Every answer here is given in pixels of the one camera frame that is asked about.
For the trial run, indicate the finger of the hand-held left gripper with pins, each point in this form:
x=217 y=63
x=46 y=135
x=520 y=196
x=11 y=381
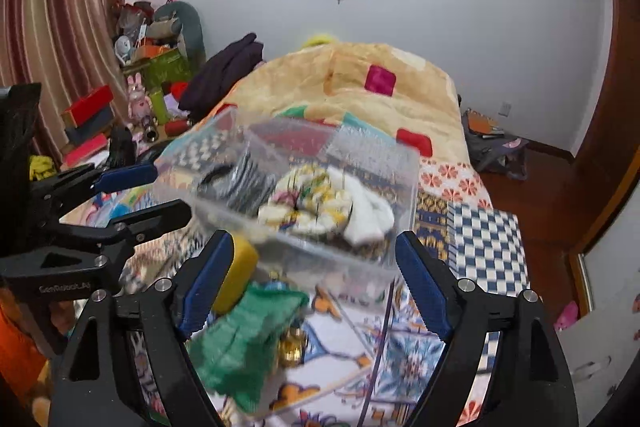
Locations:
x=155 y=217
x=127 y=177

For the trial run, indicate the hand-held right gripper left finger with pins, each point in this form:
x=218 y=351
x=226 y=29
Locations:
x=205 y=289

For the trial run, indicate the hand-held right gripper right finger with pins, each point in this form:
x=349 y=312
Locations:
x=425 y=289

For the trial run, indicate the yellow sponge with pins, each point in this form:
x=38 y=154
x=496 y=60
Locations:
x=235 y=274

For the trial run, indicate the green knitted cloth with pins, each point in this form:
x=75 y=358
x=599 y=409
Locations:
x=240 y=347

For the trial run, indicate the clear plastic storage box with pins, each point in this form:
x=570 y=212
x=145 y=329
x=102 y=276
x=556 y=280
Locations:
x=310 y=187

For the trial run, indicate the pink flat box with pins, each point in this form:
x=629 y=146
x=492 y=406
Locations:
x=85 y=149

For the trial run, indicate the colourful printed bed sheet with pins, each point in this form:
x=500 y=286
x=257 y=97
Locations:
x=450 y=227

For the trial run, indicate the red round cushion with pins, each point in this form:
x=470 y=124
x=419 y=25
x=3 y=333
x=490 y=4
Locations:
x=176 y=127

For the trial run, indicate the pink bunny toy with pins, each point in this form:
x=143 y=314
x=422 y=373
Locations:
x=137 y=99

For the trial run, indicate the green cup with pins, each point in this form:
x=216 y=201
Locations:
x=159 y=104

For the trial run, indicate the red flat box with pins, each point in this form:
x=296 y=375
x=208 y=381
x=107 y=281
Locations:
x=87 y=104

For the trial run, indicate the white sock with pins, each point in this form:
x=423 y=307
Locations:
x=367 y=212

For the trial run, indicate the black striped cloth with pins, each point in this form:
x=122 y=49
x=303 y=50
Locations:
x=245 y=179

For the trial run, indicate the gold shiny ornament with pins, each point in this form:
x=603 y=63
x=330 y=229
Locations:
x=291 y=347

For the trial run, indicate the green cardboard box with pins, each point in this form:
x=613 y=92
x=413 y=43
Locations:
x=160 y=67

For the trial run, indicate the orange cloth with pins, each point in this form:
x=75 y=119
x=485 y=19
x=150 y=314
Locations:
x=17 y=342

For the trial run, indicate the yellow patterned white cloth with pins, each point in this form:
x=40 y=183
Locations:
x=305 y=197

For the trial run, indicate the dark purple garment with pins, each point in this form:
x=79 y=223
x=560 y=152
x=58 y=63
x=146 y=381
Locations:
x=222 y=69

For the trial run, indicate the grey bag on floor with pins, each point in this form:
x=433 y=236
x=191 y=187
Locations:
x=492 y=149

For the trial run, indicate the grey plush pillow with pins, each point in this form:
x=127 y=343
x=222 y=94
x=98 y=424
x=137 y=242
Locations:
x=187 y=24

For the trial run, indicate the striped red curtain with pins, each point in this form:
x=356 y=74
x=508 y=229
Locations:
x=55 y=17

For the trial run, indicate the beige patchwork blanket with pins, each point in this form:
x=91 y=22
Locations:
x=360 y=97

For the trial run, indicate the yellow-green plush item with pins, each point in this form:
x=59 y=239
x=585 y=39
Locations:
x=320 y=41

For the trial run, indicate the white wall socket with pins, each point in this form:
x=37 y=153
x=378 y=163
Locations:
x=505 y=109

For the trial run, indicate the wooden door frame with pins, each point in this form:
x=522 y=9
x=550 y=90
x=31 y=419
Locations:
x=612 y=107

